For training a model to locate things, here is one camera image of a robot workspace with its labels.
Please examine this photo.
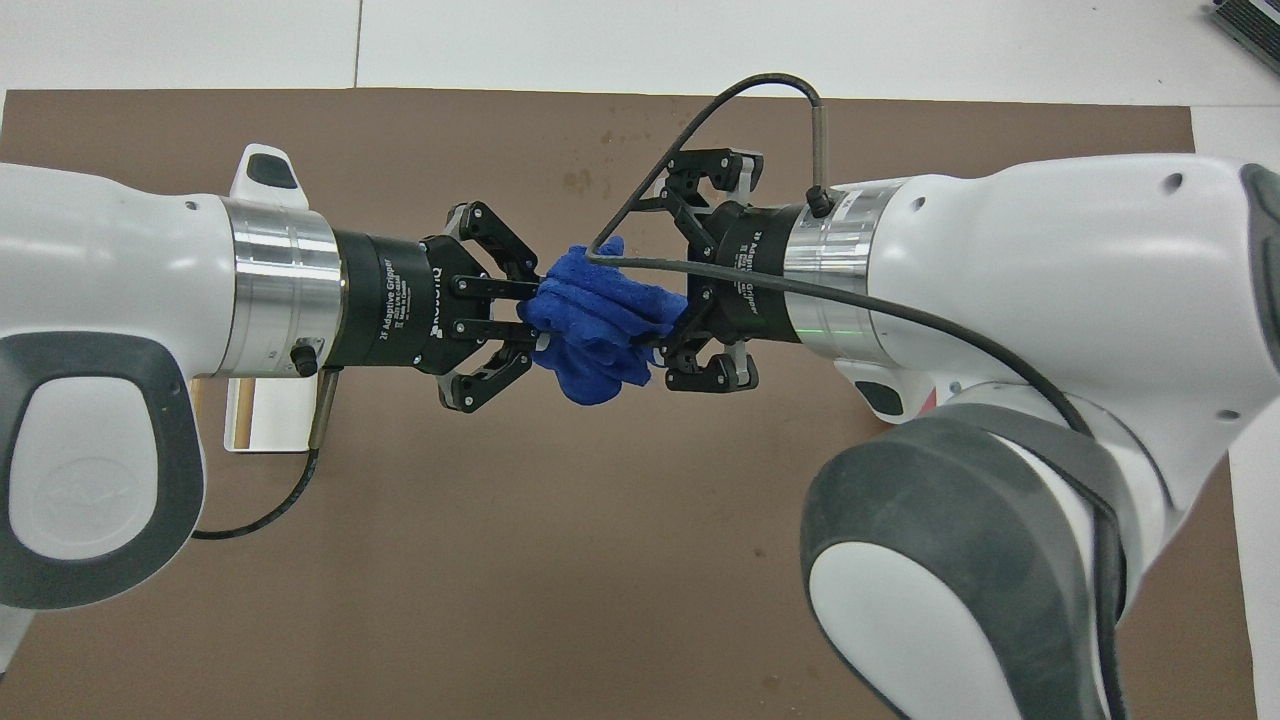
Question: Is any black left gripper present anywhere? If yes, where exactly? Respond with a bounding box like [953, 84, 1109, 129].
[329, 199, 547, 414]

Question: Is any blue towel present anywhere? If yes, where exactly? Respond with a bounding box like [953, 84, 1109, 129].
[518, 236, 691, 407]

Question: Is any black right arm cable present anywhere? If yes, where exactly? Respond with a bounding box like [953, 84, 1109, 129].
[585, 72, 1129, 720]

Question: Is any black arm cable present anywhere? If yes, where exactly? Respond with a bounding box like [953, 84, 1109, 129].
[189, 340, 347, 542]
[585, 72, 1129, 720]

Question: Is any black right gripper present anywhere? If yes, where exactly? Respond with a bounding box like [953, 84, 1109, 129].
[656, 148, 802, 393]

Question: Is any dark ribbed device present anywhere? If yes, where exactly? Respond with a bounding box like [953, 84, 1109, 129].
[1204, 0, 1280, 73]

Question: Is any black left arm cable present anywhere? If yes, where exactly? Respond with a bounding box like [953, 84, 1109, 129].
[189, 340, 347, 542]

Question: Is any white rack with wooden rods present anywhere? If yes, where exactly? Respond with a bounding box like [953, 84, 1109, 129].
[224, 374, 314, 454]

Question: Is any brown table mat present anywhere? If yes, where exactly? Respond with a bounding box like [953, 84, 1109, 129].
[0, 88, 1263, 720]

